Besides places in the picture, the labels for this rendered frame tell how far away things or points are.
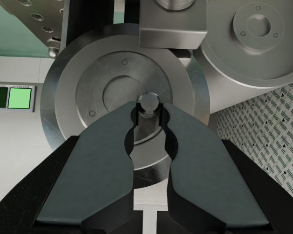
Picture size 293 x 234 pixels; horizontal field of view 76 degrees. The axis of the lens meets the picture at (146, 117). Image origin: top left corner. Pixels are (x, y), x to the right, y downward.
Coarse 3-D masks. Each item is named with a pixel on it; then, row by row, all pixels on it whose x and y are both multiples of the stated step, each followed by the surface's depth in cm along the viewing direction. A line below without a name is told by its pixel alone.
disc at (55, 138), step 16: (96, 32) 17; (112, 32) 17; (128, 32) 17; (64, 48) 17; (80, 48) 17; (64, 64) 17; (192, 64) 17; (48, 80) 16; (192, 80) 17; (48, 96) 16; (208, 96) 17; (48, 112) 16; (208, 112) 16; (48, 128) 16; (144, 176) 16; (160, 176) 16
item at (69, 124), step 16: (96, 48) 16; (112, 48) 16; (128, 48) 16; (144, 48) 16; (160, 48) 16; (80, 64) 16; (160, 64) 16; (176, 64) 16; (64, 80) 15; (176, 80) 16; (64, 96) 15; (176, 96) 16; (192, 96) 16; (64, 112) 15; (192, 112) 15; (64, 128) 15; (80, 128) 15; (144, 144) 15; (160, 144) 15; (144, 160) 15; (160, 160) 15
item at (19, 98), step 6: (12, 90) 48; (18, 90) 48; (24, 90) 48; (30, 90) 48; (12, 96) 48; (18, 96) 48; (24, 96) 48; (12, 102) 48; (18, 102) 48; (24, 102) 48
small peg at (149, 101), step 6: (144, 96) 11; (150, 96) 11; (156, 96) 12; (138, 102) 12; (144, 102) 11; (150, 102) 11; (156, 102) 11; (144, 108) 11; (150, 108) 11; (156, 108) 11; (144, 114) 12; (150, 114) 12
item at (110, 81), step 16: (96, 64) 15; (112, 64) 15; (128, 64) 15; (144, 64) 15; (80, 80) 14; (96, 80) 14; (112, 80) 15; (128, 80) 15; (144, 80) 14; (160, 80) 15; (80, 96) 14; (96, 96) 14; (112, 96) 14; (128, 96) 14; (160, 96) 14; (80, 112) 14; (96, 112) 14; (144, 128) 14; (160, 128) 14
